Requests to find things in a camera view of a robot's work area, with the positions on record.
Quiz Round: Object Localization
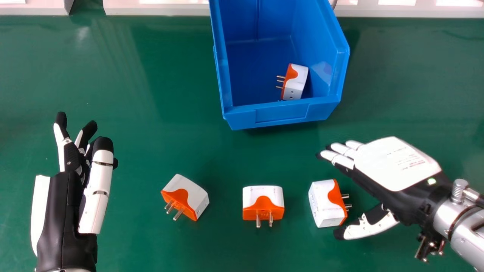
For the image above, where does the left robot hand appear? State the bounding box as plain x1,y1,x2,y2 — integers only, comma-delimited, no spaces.
30,111,119,272

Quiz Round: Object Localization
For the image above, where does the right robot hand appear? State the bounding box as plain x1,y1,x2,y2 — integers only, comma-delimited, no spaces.
316,136,454,241

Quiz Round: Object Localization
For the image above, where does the white-and-orange plug adapter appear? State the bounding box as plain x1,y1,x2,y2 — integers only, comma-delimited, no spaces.
276,63,309,101
308,179,352,229
161,174,209,222
242,185,285,228

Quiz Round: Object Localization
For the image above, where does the blue plastic bin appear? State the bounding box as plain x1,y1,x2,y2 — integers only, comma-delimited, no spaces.
208,0,350,131

